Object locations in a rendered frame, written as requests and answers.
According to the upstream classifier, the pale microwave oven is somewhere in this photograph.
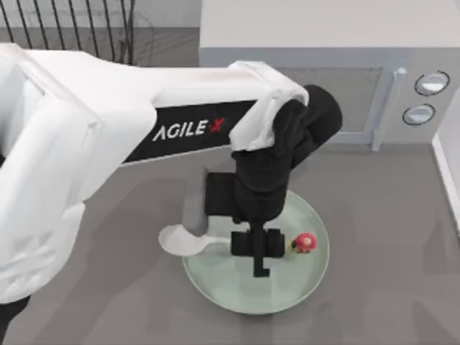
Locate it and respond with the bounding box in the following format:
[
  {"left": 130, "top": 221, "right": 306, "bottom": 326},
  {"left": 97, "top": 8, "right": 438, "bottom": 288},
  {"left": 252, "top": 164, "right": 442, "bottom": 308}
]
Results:
[{"left": 198, "top": 0, "right": 460, "bottom": 152}]

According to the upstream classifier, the white spoon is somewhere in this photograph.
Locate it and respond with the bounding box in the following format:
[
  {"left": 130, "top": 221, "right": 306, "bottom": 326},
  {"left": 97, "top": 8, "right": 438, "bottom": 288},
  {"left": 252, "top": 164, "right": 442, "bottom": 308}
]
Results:
[{"left": 159, "top": 224, "right": 231, "bottom": 257}]

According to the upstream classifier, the microwave door with grey window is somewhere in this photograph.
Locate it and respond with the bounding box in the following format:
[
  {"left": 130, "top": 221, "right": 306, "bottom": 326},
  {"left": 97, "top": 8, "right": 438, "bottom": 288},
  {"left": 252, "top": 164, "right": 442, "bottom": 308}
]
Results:
[{"left": 275, "top": 65, "right": 398, "bottom": 145}]

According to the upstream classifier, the pale green round plate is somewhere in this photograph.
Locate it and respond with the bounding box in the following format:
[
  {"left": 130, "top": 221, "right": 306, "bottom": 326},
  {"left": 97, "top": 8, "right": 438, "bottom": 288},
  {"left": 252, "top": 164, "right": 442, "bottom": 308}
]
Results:
[{"left": 182, "top": 188, "right": 330, "bottom": 317}]

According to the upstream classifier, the red mushroom toy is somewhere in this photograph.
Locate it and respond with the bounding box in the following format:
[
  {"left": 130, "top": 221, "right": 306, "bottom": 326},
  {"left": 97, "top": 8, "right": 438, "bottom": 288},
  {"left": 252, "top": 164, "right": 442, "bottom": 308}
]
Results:
[{"left": 287, "top": 231, "right": 318, "bottom": 257}]

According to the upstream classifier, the black wire rack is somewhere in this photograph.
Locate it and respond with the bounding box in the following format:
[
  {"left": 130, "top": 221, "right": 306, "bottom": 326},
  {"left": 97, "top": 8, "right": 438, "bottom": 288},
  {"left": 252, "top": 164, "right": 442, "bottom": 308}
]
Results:
[{"left": 0, "top": 0, "right": 137, "bottom": 66}]

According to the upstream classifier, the large round microwave knob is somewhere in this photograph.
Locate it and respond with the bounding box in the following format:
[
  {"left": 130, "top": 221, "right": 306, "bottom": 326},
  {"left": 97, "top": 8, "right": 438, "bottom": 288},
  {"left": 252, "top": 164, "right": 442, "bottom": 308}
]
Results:
[{"left": 414, "top": 70, "right": 451, "bottom": 96}]

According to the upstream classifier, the pale blue microwave door handle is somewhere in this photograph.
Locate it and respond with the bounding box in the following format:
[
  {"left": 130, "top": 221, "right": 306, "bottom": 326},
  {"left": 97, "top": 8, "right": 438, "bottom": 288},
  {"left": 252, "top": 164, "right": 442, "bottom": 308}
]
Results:
[{"left": 371, "top": 67, "right": 408, "bottom": 152}]

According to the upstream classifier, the small round microwave knob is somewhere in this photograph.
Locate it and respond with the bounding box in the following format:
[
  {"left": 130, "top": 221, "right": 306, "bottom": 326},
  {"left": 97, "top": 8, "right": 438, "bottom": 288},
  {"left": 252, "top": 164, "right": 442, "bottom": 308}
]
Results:
[{"left": 402, "top": 103, "right": 437, "bottom": 127}]

